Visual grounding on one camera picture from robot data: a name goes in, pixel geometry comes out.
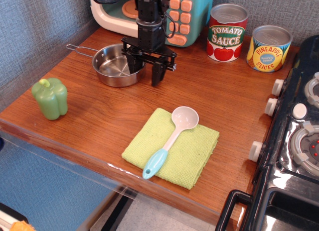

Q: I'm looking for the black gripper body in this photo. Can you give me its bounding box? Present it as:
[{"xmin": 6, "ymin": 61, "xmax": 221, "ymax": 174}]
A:
[{"xmin": 121, "ymin": 19, "xmax": 177, "ymax": 71}]

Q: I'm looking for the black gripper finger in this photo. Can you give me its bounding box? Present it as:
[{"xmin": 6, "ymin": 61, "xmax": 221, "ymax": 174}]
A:
[
  {"xmin": 126, "ymin": 53, "xmax": 144, "ymax": 74},
  {"xmin": 152, "ymin": 63, "xmax": 166, "ymax": 87}
]

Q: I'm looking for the small steel pot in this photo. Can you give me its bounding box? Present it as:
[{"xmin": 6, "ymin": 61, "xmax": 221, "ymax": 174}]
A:
[{"xmin": 66, "ymin": 44, "xmax": 146, "ymax": 88}]

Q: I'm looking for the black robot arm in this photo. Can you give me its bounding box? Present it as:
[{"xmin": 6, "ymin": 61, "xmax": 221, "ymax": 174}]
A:
[{"xmin": 122, "ymin": 0, "xmax": 177, "ymax": 87}]

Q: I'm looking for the white and teal spoon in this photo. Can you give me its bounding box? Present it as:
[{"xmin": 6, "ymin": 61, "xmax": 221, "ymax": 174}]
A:
[{"xmin": 142, "ymin": 106, "xmax": 199, "ymax": 180}]

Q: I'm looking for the teal toy microwave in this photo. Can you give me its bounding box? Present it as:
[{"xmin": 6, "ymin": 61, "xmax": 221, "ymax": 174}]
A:
[{"xmin": 90, "ymin": 0, "xmax": 213, "ymax": 47}]

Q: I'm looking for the tomato sauce can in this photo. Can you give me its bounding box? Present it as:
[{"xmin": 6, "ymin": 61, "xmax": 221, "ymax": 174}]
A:
[{"xmin": 206, "ymin": 3, "xmax": 249, "ymax": 62}]

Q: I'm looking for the green folded cloth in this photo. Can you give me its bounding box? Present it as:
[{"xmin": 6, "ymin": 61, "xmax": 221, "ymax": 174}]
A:
[{"xmin": 122, "ymin": 108, "xmax": 219, "ymax": 190}]

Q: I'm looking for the green toy bell pepper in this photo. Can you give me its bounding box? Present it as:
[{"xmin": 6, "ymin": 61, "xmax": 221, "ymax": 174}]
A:
[{"xmin": 31, "ymin": 78, "xmax": 68, "ymax": 120}]

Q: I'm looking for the pineapple slices can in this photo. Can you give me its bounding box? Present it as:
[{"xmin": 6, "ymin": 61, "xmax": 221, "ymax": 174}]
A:
[{"xmin": 246, "ymin": 25, "xmax": 293, "ymax": 73}]

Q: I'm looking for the white stove knob middle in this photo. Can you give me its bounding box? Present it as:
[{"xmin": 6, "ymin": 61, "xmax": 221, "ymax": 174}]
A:
[{"xmin": 264, "ymin": 98, "xmax": 278, "ymax": 116}]

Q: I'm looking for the white stove knob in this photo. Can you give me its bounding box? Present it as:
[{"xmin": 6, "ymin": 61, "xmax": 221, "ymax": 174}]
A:
[
  {"xmin": 249, "ymin": 141, "xmax": 263, "ymax": 162},
  {"xmin": 272, "ymin": 79, "xmax": 285, "ymax": 97},
  {"xmin": 264, "ymin": 98, "xmax": 278, "ymax": 116}
]

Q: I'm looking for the white stove knob top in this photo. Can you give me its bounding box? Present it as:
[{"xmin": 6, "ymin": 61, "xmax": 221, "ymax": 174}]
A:
[{"xmin": 272, "ymin": 79, "xmax": 285, "ymax": 97}]

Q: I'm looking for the white stove knob bottom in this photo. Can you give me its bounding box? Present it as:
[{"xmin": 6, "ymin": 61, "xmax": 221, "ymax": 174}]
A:
[{"xmin": 249, "ymin": 141, "xmax": 263, "ymax": 162}]

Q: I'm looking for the black toy stove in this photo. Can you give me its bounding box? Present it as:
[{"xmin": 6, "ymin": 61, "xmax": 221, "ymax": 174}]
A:
[{"xmin": 216, "ymin": 35, "xmax": 319, "ymax": 231}]

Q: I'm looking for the orange and black object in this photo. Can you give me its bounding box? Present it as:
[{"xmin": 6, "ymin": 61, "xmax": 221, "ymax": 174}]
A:
[{"xmin": 0, "ymin": 203, "xmax": 35, "ymax": 231}]

